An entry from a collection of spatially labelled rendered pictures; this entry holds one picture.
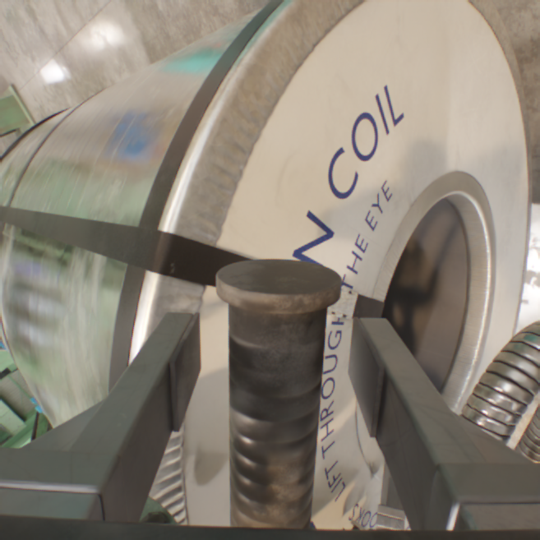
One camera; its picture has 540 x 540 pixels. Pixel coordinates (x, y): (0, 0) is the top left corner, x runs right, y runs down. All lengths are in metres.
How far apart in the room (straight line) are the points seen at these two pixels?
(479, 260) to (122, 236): 0.79
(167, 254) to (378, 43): 0.35
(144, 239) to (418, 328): 0.86
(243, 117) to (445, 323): 0.82
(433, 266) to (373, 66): 0.63
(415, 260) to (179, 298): 0.81
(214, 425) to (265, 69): 0.32
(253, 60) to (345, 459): 0.50
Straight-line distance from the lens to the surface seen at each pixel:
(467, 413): 0.18
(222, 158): 0.32
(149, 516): 0.24
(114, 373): 0.34
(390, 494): 0.53
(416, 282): 1.06
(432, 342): 1.05
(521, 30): 1.32
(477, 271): 0.99
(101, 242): 0.39
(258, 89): 0.35
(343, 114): 0.44
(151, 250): 0.30
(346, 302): 0.46
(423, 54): 0.61
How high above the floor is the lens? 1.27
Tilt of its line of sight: 30 degrees down
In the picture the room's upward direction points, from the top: 131 degrees counter-clockwise
